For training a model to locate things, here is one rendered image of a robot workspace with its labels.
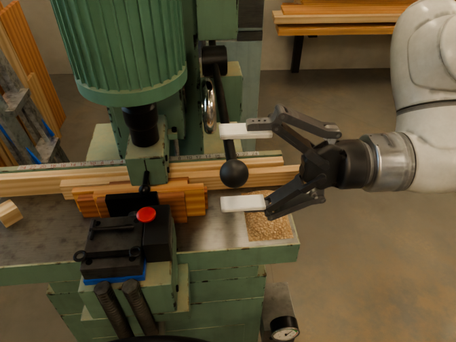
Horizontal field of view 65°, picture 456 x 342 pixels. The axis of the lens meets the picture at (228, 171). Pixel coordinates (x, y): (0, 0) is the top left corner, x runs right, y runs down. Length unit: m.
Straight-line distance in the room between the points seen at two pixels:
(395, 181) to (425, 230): 1.53
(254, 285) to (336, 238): 1.14
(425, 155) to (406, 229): 1.49
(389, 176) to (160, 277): 0.37
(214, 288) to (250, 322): 0.19
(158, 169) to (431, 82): 0.46
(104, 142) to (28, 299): 0.94
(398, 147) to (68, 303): 0.68
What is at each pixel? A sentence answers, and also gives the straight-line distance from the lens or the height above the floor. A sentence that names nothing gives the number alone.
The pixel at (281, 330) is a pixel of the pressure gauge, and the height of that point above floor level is 0.68.
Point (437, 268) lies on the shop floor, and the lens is 1.97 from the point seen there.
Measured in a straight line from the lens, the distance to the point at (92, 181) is 0.79.
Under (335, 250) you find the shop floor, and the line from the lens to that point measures 1.84.
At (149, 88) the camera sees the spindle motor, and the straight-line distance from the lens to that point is 0.55.
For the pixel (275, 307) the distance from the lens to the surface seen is 0.94.
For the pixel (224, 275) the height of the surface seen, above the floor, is 0.82.
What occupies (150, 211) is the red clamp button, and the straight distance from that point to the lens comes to 0.58.
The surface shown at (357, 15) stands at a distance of 2.64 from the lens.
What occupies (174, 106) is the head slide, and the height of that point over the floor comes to 1.05.
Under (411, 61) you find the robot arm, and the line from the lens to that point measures 0.61.
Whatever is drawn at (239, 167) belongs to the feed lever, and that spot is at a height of 1.18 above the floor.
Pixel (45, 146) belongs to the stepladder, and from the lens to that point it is 1.69.
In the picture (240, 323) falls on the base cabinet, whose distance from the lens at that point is 0.95.
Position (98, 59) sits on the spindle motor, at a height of 1.24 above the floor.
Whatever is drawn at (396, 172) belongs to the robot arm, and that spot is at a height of 1.11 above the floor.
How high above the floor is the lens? 1.46
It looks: 43 degrees down
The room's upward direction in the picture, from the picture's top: straight up
